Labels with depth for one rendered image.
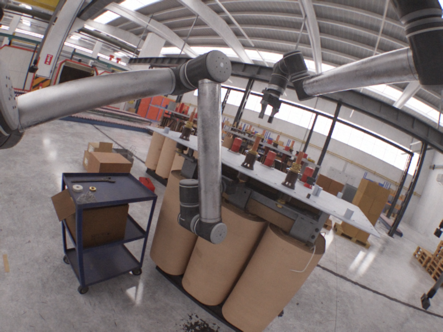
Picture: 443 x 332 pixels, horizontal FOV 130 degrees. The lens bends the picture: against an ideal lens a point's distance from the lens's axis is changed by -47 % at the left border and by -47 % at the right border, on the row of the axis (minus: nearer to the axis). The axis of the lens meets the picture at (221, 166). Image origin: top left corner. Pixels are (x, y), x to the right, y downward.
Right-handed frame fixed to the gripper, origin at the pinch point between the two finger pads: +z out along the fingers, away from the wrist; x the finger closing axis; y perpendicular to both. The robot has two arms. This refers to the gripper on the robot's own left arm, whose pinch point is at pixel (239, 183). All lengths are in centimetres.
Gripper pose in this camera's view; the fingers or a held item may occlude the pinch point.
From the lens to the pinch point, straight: 118.4
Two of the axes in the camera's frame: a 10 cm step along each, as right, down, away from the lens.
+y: 1.7, -9.3, -3.2
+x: -5.8, -3.6, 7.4
